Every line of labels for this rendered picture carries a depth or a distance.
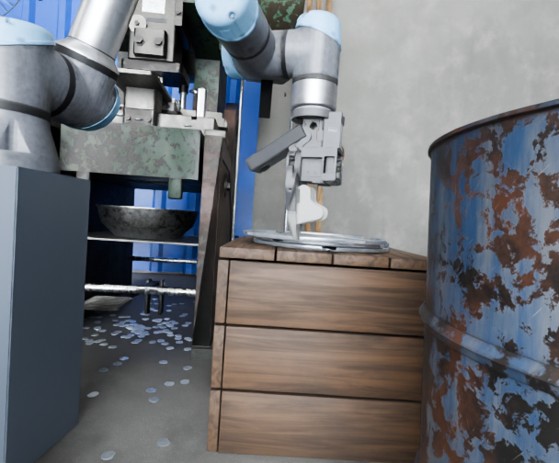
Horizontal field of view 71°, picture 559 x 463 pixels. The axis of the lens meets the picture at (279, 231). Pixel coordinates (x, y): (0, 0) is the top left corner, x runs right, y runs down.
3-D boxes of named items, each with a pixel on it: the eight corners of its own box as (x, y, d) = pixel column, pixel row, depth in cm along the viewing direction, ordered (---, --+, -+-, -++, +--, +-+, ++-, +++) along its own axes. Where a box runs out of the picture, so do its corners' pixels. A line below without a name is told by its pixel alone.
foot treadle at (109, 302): (117, 328, 95) (118, 307, 94) (74, 326, 94) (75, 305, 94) (168, 286, 153) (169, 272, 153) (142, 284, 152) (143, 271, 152)
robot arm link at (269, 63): (212, 10, 60) (282, 6, 58) (236, 43, 71) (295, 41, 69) (210, 62, 61) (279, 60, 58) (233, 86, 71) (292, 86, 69)
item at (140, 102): (151, 118, 106) (154, 69, 105) (98, 114, 105) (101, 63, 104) (170, 138, 131) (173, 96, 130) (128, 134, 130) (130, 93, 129)
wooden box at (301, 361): (430, 466, 66) (447, 261, 65) (206, 452, 66) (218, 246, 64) (372, 372, 106) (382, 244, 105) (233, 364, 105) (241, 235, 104)
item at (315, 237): (417, 246, 75) (418, 242, 75) (287, 242, 61) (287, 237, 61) (329, 236, 100) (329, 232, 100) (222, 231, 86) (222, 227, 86)
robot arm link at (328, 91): (286, 79, 62) (299, 95, 70) (284, 108, 62) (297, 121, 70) (334, 77, 60) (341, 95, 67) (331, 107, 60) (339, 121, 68)
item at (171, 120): (214, 137, 122) (215, 118, 122) (65, 125, 119) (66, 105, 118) (222, 152, 152) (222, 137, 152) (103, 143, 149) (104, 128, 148)
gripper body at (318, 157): (334, 185, 60) (339, 106, 59) (280, 183, 62) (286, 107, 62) (341, 189, 67) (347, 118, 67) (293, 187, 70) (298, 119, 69)
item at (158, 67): (181, 80, 128) (182, 63, 128) (119, 74, 126) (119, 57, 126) (189, 95, 144) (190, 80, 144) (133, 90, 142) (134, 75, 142)
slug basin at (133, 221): (188, 242, 121) (190, 210, 120) (75, 235, 118) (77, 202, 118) (202, 237, 155) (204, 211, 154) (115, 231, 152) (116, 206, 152)
